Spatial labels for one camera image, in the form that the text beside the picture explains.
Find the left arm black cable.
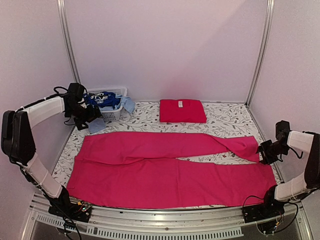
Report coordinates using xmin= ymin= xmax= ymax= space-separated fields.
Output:
xmin=52 ymin=86 xmax=71 ymax=97

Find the white plastic laundry basket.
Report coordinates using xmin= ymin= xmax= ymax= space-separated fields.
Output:
xmin=87 ymin=86 xmax=128 ymax=122

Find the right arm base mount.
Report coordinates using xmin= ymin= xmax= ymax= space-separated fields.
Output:
xmin=241 ymin=185 xmax=285 ymax=223

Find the dark blue garment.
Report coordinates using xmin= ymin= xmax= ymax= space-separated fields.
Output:
xmin=83 ymin=91 xmax=122 ymax=110

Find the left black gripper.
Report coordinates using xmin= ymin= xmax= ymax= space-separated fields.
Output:
xmin=66 ymin=103 xmax=104 ymax=131

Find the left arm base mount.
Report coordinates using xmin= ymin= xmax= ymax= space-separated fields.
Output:
xmin=46 ymin=194 xmax=92 ymax=223

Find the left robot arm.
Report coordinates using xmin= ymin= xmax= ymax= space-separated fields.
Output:
xmin=1 ymin=82 xmax=102 ymax=199

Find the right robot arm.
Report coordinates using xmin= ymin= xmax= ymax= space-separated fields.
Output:
xmin=257 ymin=120 xmax=320 ymax=218

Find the right aluminium frame post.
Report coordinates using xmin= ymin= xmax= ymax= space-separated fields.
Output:
xmin=245 ymin=0 xmax=275 ymax=108

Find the front aluminium rail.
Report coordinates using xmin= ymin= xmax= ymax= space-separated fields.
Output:
xmin=22 ymin=193 xmax=315 ymax=240

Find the pink garment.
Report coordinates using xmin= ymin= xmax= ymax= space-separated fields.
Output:
xmin=67 ymin=131 xmax=276 ymax=209

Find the red t-shirt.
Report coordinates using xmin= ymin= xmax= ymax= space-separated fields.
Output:
xmin=159 ymin=99 xmax=207 ymax=124

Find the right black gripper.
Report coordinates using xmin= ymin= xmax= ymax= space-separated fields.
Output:
xmin=257 ymin=139 xmax=290 ymax=165

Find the light blue cloth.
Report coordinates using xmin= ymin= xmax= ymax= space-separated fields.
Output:
xmin=86 ymin=96 xmax=135 ymax=134

